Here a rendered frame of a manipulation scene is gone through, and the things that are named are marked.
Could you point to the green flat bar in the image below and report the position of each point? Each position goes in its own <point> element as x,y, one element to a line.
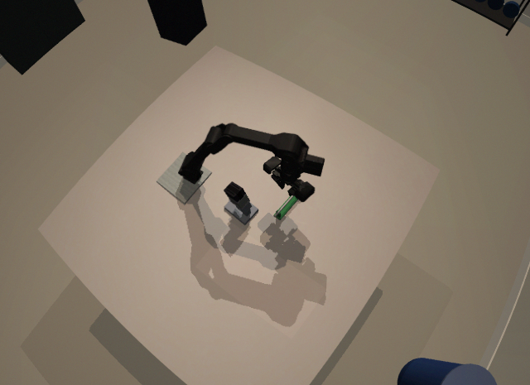
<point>287,207</point>

